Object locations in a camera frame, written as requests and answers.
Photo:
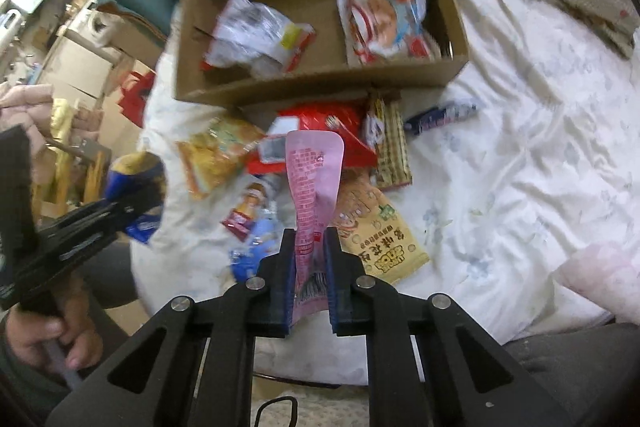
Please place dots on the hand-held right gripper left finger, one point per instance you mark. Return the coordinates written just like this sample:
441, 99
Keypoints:
287, 297

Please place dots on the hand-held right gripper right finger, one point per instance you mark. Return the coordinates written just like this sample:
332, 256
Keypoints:
334, 297

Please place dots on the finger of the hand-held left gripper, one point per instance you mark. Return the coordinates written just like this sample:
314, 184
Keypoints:
90, 227

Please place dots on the yellow peanut packet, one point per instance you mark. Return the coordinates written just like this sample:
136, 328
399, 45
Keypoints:
380, 232

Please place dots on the pink snack packet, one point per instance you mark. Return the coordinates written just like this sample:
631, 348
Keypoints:
312, 187

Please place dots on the yellow orange chips packet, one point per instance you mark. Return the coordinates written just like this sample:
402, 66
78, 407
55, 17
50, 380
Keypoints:
215, 152

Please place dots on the brown cardboard box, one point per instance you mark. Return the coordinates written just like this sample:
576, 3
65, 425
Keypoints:
320, 83

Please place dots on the person's left hand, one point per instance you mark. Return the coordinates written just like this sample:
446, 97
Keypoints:
75, 327

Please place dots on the wooden stool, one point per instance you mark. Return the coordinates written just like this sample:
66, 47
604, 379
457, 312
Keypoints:
92, 177

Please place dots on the light blue snack packet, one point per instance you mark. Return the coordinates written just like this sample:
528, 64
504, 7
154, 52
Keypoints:
262, 232

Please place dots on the small red orange packet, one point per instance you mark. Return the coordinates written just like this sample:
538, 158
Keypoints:
245, 212

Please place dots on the gold foil bag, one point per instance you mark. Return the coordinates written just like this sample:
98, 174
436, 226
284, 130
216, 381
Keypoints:
62, 119

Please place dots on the pink puffer jacket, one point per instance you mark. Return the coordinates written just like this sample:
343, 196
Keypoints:
25, 99

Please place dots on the red bag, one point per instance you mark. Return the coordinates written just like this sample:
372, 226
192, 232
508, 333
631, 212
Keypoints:
137, 99

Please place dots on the large cardboard carton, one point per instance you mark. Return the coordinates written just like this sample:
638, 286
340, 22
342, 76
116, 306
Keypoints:
80, 67

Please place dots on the green yellow checkered packet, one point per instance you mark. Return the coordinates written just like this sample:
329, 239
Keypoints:
392, 147

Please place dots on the white appliance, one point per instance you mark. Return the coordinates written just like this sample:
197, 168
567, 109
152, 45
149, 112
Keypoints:
10, 27

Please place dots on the dark blue snack bar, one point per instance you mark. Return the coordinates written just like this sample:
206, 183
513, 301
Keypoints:
440, 114

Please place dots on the person's grey trousers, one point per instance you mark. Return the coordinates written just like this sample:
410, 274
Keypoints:
575, 367

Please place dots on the clear crinkled snack packet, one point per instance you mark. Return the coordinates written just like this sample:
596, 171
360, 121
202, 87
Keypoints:
250, 32

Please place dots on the pink pillow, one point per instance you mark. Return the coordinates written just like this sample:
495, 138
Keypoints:
605, 277

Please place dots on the red white snack packet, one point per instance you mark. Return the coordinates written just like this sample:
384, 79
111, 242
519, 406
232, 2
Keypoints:
380, 22

